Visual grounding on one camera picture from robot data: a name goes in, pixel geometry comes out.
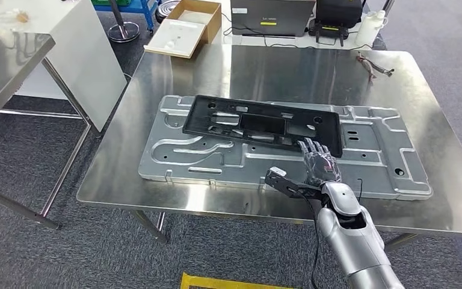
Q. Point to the black plastic plate frame part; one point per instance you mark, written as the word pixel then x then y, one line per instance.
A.
pixel 199 119

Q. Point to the stamped grey metal panel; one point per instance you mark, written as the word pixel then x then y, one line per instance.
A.
pixel 382 159

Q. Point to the blue metal trolley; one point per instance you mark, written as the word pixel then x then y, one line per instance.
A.
pixel 143 8

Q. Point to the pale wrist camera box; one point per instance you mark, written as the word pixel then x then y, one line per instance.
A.
pixel 277 171

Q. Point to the white plastic bottle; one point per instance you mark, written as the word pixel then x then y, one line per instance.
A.
pixel 368 30

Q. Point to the black camera bracket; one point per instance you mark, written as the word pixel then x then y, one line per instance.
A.
pixel 290 187

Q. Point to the dark grey laptop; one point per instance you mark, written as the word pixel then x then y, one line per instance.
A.
pixel 271 16

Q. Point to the chrome stanchion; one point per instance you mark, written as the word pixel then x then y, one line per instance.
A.
pixel 123 32

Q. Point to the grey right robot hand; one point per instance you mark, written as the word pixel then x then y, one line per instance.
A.
pixel 320 167

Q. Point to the stainless steel workbench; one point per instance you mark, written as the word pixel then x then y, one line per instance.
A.
pixel 434 131

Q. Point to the stainless steel table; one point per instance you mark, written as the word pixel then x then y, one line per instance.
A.
pixel 8 64

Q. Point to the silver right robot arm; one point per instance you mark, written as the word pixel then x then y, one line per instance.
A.
pixel 354 247

